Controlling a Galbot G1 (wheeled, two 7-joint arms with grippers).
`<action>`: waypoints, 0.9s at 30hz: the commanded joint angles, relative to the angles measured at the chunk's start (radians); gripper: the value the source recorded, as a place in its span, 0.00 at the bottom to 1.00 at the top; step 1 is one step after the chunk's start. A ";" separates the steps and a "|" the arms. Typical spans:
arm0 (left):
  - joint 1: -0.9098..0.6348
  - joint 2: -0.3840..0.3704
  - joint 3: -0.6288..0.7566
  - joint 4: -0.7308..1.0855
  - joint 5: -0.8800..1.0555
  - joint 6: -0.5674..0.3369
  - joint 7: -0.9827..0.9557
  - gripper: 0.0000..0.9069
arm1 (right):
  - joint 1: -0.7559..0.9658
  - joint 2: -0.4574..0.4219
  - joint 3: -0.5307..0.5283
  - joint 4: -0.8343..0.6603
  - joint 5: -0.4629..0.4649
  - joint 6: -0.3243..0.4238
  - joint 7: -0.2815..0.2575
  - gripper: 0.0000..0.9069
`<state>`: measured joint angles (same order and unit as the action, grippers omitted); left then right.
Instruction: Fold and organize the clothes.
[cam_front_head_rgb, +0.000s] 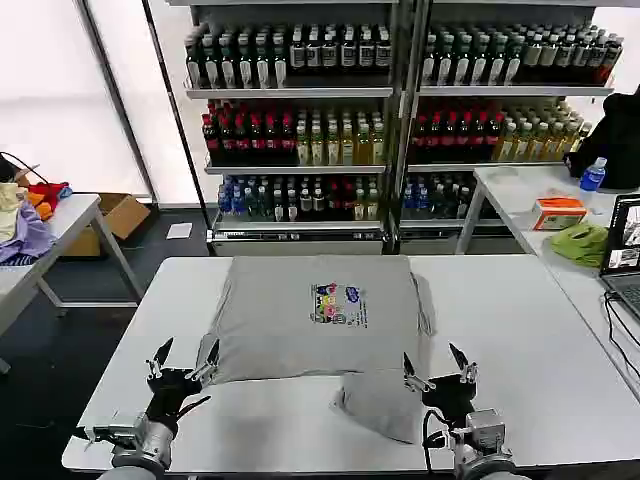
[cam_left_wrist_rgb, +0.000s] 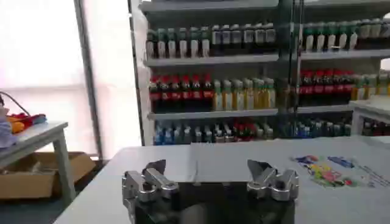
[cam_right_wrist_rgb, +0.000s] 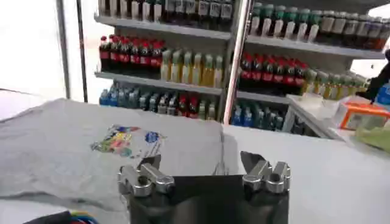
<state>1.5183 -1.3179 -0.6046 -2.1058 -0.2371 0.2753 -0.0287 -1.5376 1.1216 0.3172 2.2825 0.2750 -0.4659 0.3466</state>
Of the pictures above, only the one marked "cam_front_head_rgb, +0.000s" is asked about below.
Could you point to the red orange cloth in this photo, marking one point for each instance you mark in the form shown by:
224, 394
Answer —
47, 195

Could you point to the orange tissue box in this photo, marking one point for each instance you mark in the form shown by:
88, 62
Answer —
557, 212

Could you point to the grey printed t-shirt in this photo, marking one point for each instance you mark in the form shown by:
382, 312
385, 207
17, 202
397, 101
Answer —
300, 350

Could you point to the cream cloth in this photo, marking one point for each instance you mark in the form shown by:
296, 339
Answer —
9, 210

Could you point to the blue water bottle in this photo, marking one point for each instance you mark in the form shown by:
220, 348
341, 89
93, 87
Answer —
593, 175

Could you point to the shelf rack with bottles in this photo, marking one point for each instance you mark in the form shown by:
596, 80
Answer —
490, 125
300, 135

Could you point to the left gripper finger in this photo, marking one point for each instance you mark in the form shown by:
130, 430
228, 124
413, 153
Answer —
207, 365
161, 357

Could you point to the purple cloth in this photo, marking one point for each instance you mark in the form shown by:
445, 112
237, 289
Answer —
30, 235

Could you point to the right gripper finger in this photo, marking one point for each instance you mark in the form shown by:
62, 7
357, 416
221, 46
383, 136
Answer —
412, 377
464, 365

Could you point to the white paper sheet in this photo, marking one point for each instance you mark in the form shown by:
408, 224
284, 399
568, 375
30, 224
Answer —
179, 231

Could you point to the black laptop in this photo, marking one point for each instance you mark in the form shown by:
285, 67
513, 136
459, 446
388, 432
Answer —
622, 240

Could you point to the black bag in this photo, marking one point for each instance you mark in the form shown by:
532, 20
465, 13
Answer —
615, 140

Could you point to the white side table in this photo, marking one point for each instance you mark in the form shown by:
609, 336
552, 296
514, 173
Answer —
75, 212

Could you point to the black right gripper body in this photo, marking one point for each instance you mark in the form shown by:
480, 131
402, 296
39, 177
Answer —
450, 397

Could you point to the green cloth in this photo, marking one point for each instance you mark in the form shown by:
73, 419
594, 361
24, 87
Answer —
580, 245

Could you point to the cardboard box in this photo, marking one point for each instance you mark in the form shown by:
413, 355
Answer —
117, 215

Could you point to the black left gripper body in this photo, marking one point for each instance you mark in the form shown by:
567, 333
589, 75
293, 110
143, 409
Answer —
170, 392

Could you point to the white desk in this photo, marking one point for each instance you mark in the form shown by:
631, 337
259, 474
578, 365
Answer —
515, 185

